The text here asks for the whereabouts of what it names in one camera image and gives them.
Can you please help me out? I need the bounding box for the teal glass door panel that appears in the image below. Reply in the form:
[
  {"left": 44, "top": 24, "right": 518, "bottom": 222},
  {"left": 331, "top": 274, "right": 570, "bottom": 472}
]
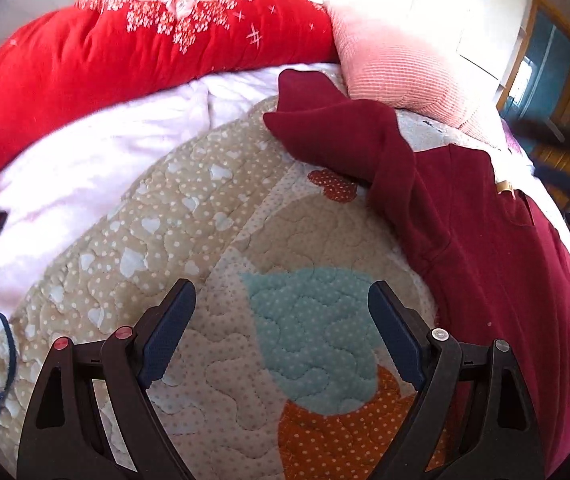
[{"left": 500, "top": 10, "right": 570, "bottom": 138}]

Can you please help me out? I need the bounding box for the pink ribbed pillow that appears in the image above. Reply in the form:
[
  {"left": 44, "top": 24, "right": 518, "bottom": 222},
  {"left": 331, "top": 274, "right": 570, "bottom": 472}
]
[{"left": 327, "top": 6, "right": 507, "bottom": 150}]

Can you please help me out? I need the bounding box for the white bed sheet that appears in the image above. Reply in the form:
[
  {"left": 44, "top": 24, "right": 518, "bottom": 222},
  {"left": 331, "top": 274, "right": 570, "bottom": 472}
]
[{"left": 0, "top": 62, "right": 346, "bottom": 356}]

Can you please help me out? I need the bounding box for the red snowflake duvet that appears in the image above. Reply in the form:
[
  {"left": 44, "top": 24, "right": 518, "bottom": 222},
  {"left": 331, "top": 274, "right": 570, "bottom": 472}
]
[{"left": 0, "top": 0, "right": 337, "bottom": 171}]

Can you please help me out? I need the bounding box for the patchwork heart quilt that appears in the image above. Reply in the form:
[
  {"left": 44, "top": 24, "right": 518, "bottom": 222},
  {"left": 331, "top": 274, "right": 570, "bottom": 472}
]
[{"left": 0, "top": 63, "right": 541, "bottom": 480}]

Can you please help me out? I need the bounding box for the dark red fleece garment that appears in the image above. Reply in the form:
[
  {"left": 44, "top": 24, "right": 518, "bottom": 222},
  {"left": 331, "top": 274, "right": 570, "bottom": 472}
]
[{"left": 263, "top": 70, "right": 570, "bottom": 472}]

